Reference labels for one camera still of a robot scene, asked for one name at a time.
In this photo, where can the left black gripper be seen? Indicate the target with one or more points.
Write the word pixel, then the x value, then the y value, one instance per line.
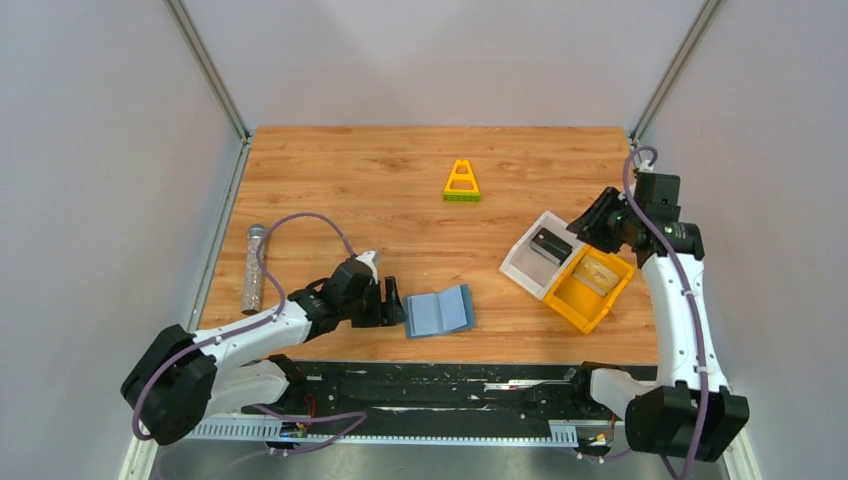
pixel 381 302

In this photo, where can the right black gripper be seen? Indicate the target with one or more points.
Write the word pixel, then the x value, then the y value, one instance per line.
pixel 597 216

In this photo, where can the gold credit card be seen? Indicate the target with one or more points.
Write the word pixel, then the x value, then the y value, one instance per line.
pixel 596 276

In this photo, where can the blue card holder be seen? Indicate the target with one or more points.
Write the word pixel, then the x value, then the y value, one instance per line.
pixel 439 313

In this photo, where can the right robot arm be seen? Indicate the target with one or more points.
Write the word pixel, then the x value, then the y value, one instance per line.
pixel 689 409

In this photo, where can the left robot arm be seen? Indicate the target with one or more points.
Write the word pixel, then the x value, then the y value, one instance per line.
pixel 185 377

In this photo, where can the black box in bin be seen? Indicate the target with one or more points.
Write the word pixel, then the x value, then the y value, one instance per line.
pixel 551 247

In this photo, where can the yellow plastic bin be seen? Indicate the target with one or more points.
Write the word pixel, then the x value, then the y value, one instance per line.
pixel 576 303

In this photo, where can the white plastic bin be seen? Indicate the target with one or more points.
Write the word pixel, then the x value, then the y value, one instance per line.
pixel 531 271

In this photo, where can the clear glitter tube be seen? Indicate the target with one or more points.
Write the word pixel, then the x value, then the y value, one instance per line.
pixel 251 301

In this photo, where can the yellow green toy block stand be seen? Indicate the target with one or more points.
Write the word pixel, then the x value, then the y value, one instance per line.
pixel 461 185

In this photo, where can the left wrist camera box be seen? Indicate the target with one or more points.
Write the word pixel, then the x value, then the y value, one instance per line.
pixel 371 259

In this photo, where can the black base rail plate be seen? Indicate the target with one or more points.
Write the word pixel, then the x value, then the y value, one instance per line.
pixel 447 400

